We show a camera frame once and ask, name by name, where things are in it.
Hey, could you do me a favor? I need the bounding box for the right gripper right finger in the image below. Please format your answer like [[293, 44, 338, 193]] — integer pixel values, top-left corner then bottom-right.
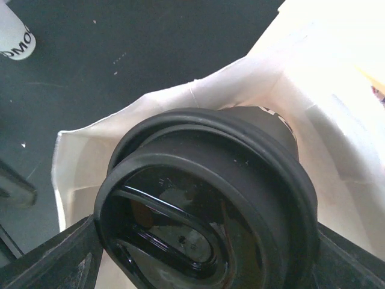
[[312, 224, 384, 289]]

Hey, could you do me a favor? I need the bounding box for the left paper cup stack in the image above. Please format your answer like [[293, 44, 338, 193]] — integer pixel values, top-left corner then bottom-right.
[[1, 1, 36, 61]]

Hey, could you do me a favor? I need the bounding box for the white printed paper bag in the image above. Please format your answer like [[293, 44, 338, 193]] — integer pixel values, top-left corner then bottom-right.
[[51, 0, 385, 289]]

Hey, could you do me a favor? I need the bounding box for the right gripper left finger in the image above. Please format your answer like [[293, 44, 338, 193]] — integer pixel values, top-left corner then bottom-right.
[[1, 216, 103, 289]]

